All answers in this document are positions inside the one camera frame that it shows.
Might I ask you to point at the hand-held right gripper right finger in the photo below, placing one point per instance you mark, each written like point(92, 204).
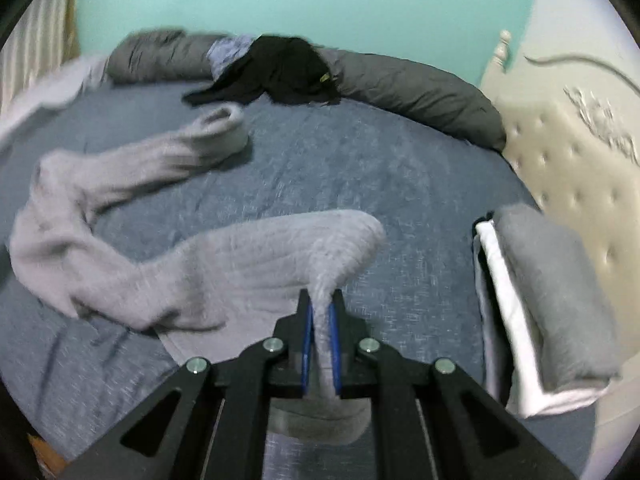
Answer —
point(335, 355)

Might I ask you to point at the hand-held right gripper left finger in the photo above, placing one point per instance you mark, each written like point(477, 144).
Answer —
point(307, 350)

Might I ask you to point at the white folded garment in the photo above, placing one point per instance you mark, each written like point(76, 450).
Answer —
point(505, 310)

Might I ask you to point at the dark grey folded garment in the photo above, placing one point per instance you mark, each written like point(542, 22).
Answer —
point(480, 245)

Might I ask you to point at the dark grey rolled duvet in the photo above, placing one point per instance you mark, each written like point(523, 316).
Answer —
point(425, 95)

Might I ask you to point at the black garment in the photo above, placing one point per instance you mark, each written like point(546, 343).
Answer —
point(285, 67)

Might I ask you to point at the cream tufted headboard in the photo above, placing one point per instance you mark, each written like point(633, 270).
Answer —
point(575, 170)

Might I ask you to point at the pale blue crumpled cloth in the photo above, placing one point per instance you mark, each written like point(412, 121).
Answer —
point(227, 52)

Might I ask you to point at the light grey pillow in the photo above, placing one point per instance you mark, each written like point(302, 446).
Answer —
point(55, 85)

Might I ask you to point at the cream curtain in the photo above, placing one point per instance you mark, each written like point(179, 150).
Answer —
point(40, 35)

